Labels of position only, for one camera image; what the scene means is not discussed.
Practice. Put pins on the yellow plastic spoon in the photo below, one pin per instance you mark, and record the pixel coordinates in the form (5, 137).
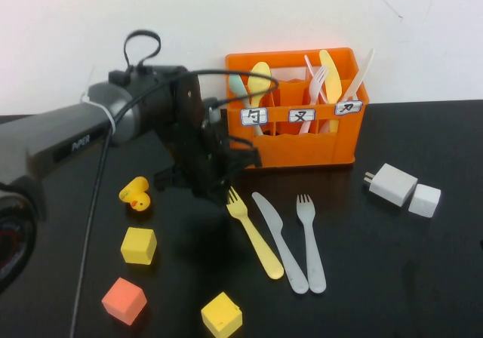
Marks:
(260, 79)

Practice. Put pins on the pink plastic fork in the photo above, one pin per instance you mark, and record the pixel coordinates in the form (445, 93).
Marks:
(317, 85)

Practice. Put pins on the yellow rubber duck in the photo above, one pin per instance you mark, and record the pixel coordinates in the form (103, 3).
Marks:
(136, 194)

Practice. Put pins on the white zip tie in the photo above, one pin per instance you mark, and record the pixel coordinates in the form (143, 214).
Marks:
(107, 117)

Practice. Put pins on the yellow plastic knife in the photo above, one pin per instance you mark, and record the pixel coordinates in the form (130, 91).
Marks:
(332, 81)

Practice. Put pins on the white power adapter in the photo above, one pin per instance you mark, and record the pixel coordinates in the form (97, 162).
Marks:
(392, 185)

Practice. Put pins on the paper label knife character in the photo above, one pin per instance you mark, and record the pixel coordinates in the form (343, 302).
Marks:
(348, 108)

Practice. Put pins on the translucent white plastic knife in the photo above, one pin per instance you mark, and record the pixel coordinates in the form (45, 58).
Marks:
(279, 236)

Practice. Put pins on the yellow foam cube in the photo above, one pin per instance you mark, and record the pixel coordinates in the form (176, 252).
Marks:
(137, 245)
(220, 317)

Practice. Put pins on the mint green plastic spoon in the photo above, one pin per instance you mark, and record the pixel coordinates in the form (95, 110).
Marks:
(237, 85)

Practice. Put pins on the orange plastic cutlery holder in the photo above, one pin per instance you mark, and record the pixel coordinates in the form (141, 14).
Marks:
(302, 151)

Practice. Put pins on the paper label spoon character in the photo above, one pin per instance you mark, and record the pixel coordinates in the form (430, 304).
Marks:
(254, 116)

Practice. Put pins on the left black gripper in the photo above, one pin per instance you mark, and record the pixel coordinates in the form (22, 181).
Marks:
(205, 153)

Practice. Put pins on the cream white plastic knife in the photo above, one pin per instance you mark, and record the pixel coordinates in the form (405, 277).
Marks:
(360, 74)

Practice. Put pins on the paper label fork character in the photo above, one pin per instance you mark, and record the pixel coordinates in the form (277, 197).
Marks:
(302, 115)

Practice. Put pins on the orange foam cube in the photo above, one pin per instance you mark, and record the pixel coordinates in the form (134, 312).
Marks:
(122, 302)

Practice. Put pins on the left grey black robot arm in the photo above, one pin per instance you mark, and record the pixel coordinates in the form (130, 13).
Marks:
(45, 138)

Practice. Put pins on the translucent white plastic fork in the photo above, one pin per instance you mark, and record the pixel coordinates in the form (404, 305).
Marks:
(313, 255)

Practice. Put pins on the white foam cube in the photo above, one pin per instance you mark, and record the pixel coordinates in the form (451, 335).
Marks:
(424, 200)

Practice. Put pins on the yellow plastic fork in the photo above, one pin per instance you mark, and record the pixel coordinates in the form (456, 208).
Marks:
(260, 247)

